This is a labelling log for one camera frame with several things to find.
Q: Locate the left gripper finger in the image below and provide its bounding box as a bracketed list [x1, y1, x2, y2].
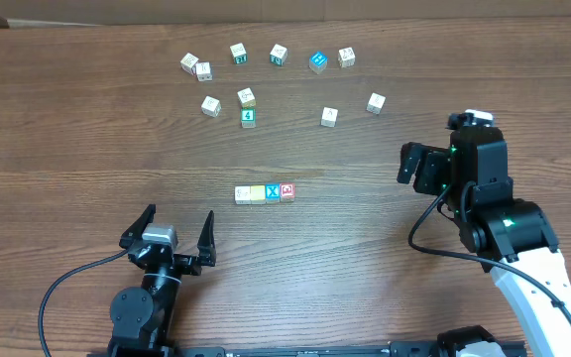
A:
[119, 204, 156, 249]
[197, 210, 216, 267]

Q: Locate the green L wooden block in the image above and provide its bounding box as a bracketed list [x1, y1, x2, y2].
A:
[234, 185, 251, 205]

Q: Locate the yellow top wooden block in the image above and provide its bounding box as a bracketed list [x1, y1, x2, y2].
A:
[250, 184, 266, 204]

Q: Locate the blue X wooden block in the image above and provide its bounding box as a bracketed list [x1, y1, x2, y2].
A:
[265, 183, 281, 203]

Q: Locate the red top wooden block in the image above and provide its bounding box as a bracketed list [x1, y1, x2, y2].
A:
[280, 182, 295, 202]

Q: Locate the green top wooden block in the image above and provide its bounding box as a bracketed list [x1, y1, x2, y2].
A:
[240, 108, 257, 129]

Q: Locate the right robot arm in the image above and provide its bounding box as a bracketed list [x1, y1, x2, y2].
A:
[398, 126, 571, 356]

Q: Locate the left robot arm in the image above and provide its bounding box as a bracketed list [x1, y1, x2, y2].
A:
[107, 204, 216, 356]

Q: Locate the plain block far right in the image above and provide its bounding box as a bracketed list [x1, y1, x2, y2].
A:
[366, 93, 386, 115]

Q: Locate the blue sided front block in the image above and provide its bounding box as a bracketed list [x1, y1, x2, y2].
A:
[320, 107, 338, 127]

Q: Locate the plain wooden block top right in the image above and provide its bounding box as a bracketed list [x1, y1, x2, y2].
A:
[338, 47, 356, 68]

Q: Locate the plain wooden block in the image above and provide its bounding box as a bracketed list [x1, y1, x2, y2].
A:
[230, 43, 248, 64]
[195, 61, 213, 82]
[338, 47, 356, 68]
[180, 53, 199, 75]

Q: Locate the blue top wooden block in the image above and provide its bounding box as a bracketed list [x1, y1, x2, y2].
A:
[309, 52, 328, 74]

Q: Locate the plain block above red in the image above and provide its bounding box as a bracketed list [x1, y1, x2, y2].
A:
[201, 96, 221, 117]

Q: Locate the yellow sided wooden block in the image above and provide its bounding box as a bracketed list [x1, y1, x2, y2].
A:
[237, 87, 257, 108]

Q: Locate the teal sided wooden block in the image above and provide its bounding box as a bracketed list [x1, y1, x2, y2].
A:
[270, 44, 287, 66]

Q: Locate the plain wooden block far left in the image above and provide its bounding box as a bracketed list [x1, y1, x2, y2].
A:
[180, 53, 199, 75]

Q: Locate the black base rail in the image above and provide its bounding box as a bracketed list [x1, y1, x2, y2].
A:
[167, 341, 445, 357]

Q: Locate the cardboard back wall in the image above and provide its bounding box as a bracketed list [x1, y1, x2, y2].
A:
[0, 0, 571, 28]

